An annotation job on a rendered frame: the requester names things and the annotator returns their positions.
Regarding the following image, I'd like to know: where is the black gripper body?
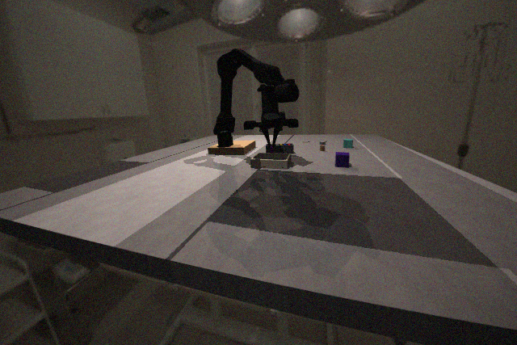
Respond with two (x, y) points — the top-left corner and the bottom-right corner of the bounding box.
(244, 103), (298, 130)

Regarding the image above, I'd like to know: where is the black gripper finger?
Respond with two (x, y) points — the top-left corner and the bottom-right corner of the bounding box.
(272, 128), (283, 148)
(259, 129), (271, 148)

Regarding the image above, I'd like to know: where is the teal cube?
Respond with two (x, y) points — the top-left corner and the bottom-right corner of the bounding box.
(343, 139), (353, 149)

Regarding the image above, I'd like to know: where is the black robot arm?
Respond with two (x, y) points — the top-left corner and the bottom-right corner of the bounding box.
(213, 48), (299, 147)

